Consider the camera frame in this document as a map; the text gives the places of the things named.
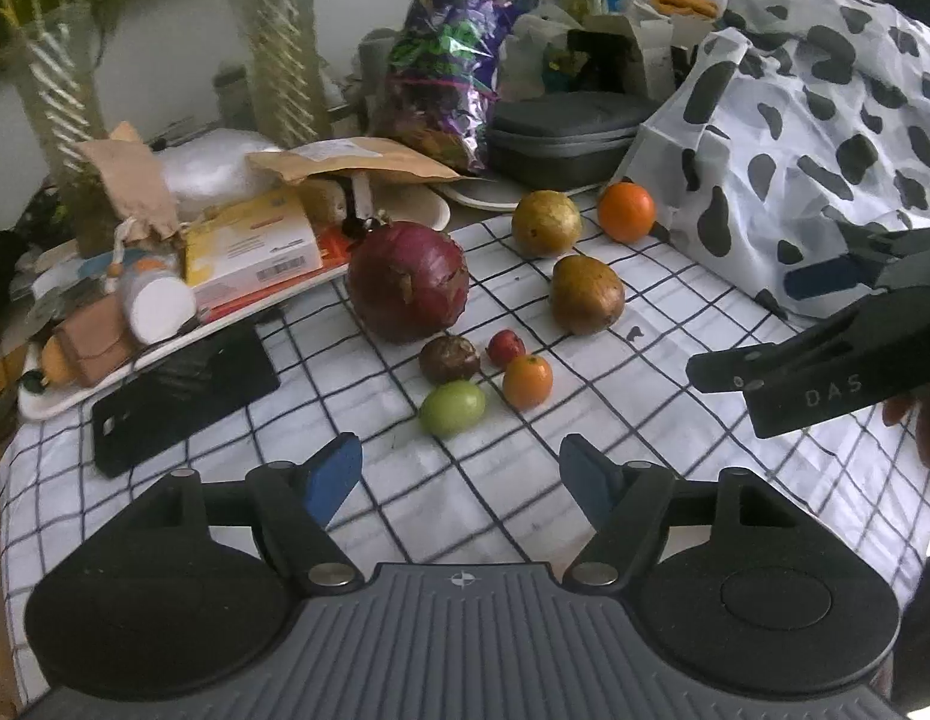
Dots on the black round object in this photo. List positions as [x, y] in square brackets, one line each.
[4, 270]

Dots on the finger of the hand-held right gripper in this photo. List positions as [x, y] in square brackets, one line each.
[825, 279]
[727, 369]

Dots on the small red fruit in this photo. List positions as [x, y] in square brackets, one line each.
[505, 347]

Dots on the kraft paper envelope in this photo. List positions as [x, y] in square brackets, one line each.
[352, 159]

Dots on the glass vase with braided plant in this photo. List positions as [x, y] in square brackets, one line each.
[60, 90]
[281, 52]

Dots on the black phone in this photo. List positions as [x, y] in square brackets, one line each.
[184, 401]

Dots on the brown paper bag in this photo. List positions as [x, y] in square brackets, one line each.
[131, 180]

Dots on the white bottle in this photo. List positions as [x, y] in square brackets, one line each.
[161, 304]

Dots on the large orange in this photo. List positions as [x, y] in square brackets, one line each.
[626, 211]

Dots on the red onion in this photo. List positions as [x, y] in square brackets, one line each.
[405, 281]

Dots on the grey zip case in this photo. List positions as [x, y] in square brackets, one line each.
[562, 135]

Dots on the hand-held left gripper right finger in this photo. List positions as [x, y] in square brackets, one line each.
[585, 476]

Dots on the white oval tray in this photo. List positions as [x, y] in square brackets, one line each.
[232, 315]

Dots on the small tangerine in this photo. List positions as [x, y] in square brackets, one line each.
[527, 382]

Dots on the green round fruit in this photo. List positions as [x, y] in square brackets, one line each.
[452, 408]

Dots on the white plastic bag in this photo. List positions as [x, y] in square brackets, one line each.
[210, 165]

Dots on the white plate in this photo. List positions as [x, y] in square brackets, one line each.
[484, 195]

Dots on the brown-yellow oval fruit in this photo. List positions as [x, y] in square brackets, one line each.
[586, 295]

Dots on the open cardboard box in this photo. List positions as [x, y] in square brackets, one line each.
[622, 52]

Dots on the orange packet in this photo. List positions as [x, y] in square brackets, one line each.
[334, 249]

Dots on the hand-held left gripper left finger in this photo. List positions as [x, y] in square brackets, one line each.
[334, 469]

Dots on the yellow box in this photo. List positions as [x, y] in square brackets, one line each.
[247, 244]

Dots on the yellow toy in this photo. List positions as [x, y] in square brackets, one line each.
[56, 360]

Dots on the brown leather pouch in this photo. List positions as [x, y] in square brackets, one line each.
[97, 337]

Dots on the dark brown small fruit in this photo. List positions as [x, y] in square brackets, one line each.
[448, 360]

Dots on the yellow-brown round fruit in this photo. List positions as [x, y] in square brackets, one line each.
[546, 223]

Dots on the cow print cloth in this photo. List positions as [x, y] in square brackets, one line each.
[810, 127]

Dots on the checked tablecloth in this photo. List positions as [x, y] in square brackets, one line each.
[510, 465]

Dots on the purple foil bag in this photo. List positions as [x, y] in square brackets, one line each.
[442, 67]

